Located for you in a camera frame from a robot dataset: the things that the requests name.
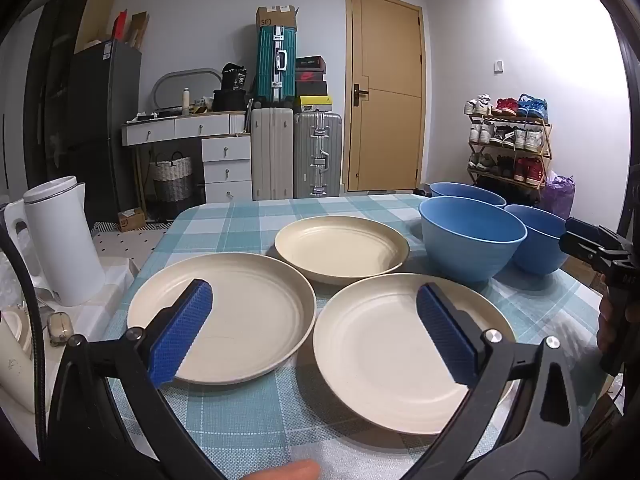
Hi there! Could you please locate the black storage box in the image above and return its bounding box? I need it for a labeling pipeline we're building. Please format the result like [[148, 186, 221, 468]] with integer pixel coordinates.
[[212, 89, 250, 112]]

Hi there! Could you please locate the woven laundry basket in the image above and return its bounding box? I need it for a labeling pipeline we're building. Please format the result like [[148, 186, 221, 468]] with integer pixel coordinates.
[[151, 151, 194, 206]]

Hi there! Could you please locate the person's left hand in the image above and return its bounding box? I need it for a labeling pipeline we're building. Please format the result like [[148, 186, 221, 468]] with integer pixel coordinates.
[[234, 460, 322, 480]]

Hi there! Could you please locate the beige checked cloth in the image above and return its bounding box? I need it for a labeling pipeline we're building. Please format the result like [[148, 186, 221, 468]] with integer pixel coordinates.
[[30, 252, 143, 351]]

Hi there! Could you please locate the small cardboard box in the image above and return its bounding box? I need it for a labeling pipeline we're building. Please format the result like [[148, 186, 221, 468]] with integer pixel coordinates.
[[117, 207, 147, 234]]

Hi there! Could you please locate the white desk with drawers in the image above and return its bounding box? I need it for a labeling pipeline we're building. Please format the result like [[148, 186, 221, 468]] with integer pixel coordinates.
[[121, 110, 254, 206]]

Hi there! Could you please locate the dark wardrobe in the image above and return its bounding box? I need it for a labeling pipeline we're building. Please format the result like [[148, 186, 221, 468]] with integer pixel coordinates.
[[22, 0, 99, 197]]

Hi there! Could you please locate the black cable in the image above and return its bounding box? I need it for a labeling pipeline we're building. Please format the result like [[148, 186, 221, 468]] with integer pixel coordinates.
[[0, 230, 51, 413]]

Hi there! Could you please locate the black printed bag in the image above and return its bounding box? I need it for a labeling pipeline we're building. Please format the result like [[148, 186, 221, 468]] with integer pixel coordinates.
[[221, 62, 250, 94]]

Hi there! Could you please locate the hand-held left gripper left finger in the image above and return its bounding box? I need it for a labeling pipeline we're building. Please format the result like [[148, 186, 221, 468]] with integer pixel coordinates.
[[47, 279, 226, 480]]

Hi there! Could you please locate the oval mirror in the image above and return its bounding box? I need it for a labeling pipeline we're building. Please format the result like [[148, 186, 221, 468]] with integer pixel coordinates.
[[151, 67, 224, 111]]

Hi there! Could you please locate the white round appliance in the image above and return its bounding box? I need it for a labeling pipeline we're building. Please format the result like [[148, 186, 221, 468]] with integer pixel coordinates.
[[0, 310, 48, 414]]

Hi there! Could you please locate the cream plate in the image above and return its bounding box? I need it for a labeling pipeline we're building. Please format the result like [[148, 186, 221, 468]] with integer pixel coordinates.
[[313, 273, 519, 435], [274, 215, 410, 286], [127, 252, 317, 386]]

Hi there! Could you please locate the blue bowl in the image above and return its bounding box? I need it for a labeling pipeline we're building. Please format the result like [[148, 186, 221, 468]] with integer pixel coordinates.
[[504, 203, 572, 275], [418, 196, 529, 284], [429, 181, 507, 210]]

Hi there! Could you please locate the cream suitcase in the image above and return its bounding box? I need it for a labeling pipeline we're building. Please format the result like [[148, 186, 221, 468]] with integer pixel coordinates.
[[250, 106, 295, 201]]

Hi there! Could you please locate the wooden shoe rack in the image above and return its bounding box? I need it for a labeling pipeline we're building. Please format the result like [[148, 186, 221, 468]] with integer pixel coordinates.
[[467, 112, 554, 202]]

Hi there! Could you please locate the person's right hand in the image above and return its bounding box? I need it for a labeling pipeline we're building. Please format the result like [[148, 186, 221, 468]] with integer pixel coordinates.
[[596, 296, 617, 358]]

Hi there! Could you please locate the shoe rack with shoes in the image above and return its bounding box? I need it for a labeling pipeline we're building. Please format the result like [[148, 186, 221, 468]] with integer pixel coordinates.
[[463, 92, 551, 186]]

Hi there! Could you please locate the dark grey refrigerator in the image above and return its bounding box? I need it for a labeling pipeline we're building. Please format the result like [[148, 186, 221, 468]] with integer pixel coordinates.
[[67, 39, 144, 227]]

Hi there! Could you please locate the large flat cardboard piece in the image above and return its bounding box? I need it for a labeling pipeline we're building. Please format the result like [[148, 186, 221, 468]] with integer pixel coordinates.
[[73, 0, 117, 55]]

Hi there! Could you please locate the wooden door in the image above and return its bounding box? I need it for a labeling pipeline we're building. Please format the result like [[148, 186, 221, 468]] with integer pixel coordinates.
[[345, 0, 427, 194]]

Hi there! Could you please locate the small beige case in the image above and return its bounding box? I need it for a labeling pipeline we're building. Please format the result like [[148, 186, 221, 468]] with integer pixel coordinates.
[[48, 311, 76, 346]]

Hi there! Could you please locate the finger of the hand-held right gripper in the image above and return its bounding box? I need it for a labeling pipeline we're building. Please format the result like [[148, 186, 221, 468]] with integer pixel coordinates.
[[565, 217, 635, 251], [558, 232, 606, 273]]

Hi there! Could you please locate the yellow and white shoe box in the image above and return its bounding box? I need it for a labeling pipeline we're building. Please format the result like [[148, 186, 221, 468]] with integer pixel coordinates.
[[298, 95, 332, 114]]

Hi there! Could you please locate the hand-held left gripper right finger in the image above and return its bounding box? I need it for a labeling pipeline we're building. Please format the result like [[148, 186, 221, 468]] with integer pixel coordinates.
[[415, 282, 583, 480]]

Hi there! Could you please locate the purple bag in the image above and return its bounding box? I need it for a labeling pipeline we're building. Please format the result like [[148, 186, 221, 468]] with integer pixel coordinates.
[[542, 170, 576, 221]]

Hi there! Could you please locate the narrow cardboard box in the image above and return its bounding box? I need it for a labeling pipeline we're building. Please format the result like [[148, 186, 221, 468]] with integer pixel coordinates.
[[128, 11, 150, 50]]

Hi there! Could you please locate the silver suitcase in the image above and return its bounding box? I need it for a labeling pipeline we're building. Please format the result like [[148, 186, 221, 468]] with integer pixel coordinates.
[[293, 111, 344, 199]]

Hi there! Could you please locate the white electric kettle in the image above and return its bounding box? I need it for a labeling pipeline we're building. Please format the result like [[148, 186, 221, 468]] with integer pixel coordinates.
[[4, 176, 107, 307]]

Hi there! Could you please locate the teal suitcase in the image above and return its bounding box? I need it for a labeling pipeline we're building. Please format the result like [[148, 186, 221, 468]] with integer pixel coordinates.
[[255, 25, 297, 106]]

